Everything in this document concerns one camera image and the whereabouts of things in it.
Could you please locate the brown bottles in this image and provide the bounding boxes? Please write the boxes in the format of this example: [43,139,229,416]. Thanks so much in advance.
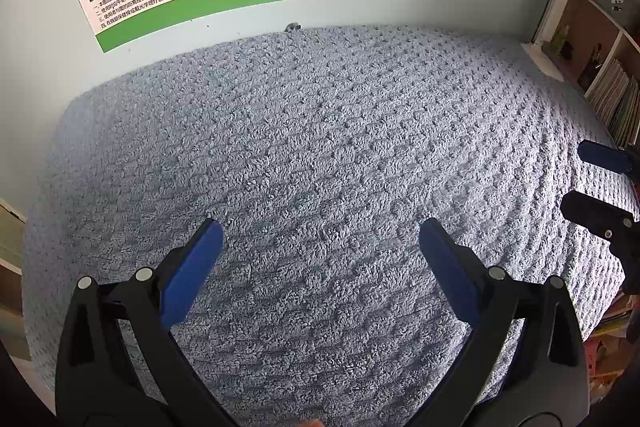
[579,44,604,88]

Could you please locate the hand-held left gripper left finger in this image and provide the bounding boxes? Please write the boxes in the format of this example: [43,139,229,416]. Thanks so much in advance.
[55,218,236,427]

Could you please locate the blue textured blanket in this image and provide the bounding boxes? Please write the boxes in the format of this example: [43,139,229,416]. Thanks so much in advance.
[22,25,628,427]

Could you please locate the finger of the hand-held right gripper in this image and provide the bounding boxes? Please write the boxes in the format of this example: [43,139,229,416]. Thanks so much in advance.
[577,141,640,182]
[560,192,638,242]

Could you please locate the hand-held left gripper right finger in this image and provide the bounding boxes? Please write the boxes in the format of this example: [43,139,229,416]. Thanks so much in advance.
[419,218,586,427]

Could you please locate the colourful book stack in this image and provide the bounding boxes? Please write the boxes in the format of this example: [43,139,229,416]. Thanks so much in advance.
[585,292,640,378]

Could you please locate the wooden bookshelf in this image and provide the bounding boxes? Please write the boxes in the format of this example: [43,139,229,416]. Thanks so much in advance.
[520,0,640,148]

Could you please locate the row of books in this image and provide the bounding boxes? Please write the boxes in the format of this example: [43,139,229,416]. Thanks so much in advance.
[585,57,640,148]

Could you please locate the white leaning boards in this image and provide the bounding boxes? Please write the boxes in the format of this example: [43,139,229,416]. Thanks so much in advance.
[532,0,581,45]

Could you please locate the beige cabinet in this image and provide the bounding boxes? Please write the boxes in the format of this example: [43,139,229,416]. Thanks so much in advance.
[0,199,26,360]

